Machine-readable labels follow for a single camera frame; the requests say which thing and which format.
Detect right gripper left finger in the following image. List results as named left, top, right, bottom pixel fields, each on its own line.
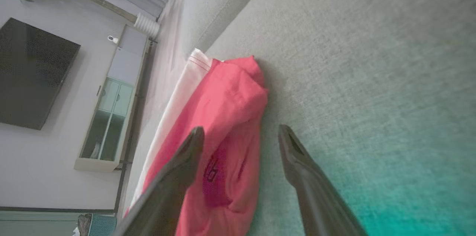
left=112, top=126, right=205, bottom=236

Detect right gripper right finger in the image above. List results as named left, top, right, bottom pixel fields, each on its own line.
left=278, top=124, right=369, bottom=236

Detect red shorts white waistband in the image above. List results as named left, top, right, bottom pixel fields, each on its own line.
left=123, top=48, right=269, bottom=236

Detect teal laundry basket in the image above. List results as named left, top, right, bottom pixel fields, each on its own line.
left=87, top=213, right=118, bottom=236

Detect white cabinet glass doors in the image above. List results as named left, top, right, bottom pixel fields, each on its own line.
left=74, top=24, right=151, bottom=173

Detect grey fabric sofa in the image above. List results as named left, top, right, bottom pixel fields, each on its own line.
left=126, top=0, right=476, bottom=236

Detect white ribbed plant pot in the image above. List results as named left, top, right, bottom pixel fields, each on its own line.
left=133, top=13, right=161, bottom=40

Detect black flat television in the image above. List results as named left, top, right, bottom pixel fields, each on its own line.
left=0, top=17, right=81, bottom=131

